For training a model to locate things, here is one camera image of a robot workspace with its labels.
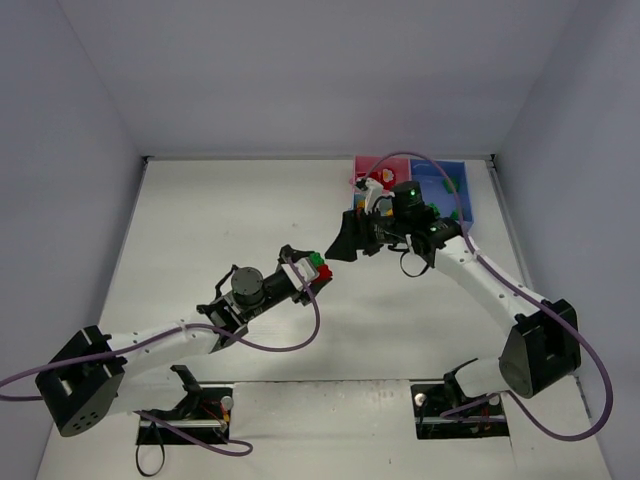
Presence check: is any red green lego stack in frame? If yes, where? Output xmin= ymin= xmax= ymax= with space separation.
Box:
xmin=309 ymin=252 xmax=333 ymax=283

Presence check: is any flower lego stack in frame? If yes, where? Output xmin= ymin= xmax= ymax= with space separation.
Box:
xmin=380 ymin=169 xmax=395 ymax=184

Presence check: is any green rounded stack lego brick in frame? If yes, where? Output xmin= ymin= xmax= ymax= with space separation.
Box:
xmin=442 ymin=177 xmax=461 ymax=195

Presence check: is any green square lego brick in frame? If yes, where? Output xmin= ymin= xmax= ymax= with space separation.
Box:
xmin=427 ymin=203 xmax=440 ymax=218

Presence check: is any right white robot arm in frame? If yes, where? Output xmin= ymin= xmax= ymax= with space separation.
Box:
xmin=326 ymin=179 xmax=581 ymax=402

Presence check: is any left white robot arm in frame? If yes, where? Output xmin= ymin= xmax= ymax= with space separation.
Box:
xmin=35 ymin=245 xmax=333 ymax=437

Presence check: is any light blue container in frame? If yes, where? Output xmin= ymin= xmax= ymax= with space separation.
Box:
xmin=352 ymin=193 xmax=393 ymax=216

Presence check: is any pink container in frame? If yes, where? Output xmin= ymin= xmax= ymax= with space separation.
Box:
xmin=349 ymin=155 xmax=412 ymax=193

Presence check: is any dark blue container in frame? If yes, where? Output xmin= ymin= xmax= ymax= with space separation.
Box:
xmin=409 ymin=158 xmax=474 ymax=231

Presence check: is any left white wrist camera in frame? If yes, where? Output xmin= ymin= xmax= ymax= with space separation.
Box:
xmin=282 ymin=257 xmax=317 ymax=288

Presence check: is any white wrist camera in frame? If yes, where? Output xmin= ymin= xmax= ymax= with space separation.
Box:
xmin=354 ymin=177 xmax=384 ymax=200
xmin=282 ymin=257 xmax=317 ymax=288

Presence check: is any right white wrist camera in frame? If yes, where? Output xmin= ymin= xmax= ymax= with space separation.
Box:
xmin=354 ymin=177 xmax=384 ymax=200

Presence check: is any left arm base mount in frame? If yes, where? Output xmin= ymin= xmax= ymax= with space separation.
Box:
xmin=135 ymin=383 xmax=233 ymax=446

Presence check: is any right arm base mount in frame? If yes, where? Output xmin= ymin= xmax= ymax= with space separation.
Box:
xmin=410 ymin=382 xmax=510 ymax=441

